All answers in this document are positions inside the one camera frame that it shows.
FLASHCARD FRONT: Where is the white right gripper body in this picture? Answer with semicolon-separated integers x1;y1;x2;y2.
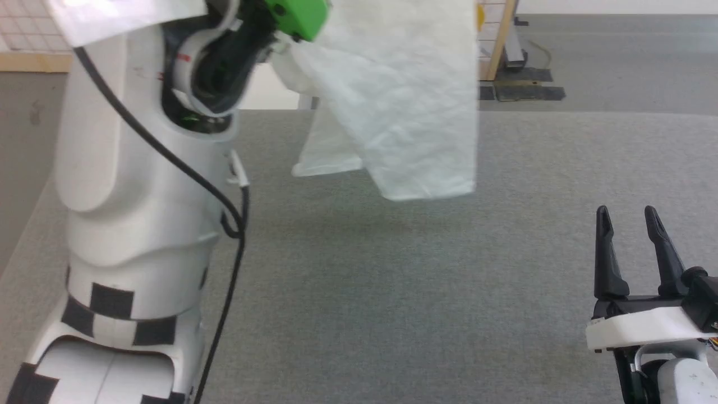
586;296;718;353

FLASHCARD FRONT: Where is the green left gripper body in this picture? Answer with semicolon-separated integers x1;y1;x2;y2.
264;0;332;43

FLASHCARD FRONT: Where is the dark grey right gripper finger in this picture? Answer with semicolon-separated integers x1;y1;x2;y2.
595;206;630;301
644;206;687;298

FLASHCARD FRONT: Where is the white long-sleeve shirt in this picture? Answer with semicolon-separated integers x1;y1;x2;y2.
42;0;480;201

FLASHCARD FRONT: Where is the white box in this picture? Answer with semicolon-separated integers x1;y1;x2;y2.
238;62;315;111

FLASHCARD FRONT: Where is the large black floor plate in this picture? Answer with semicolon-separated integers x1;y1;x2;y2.
495;67;567;102

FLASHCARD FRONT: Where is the grey metal stand foot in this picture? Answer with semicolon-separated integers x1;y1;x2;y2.
502;17;529;71

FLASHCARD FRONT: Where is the lemon print grid partition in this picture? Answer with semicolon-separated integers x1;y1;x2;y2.
0;0;519;82

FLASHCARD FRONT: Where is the white cable tag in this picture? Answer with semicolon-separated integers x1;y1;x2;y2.
227;150;250;187

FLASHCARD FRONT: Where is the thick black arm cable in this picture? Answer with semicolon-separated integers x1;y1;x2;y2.
73;46;248;404

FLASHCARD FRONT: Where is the thin yellow floor cable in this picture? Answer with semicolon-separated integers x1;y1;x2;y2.
527;38;554;69

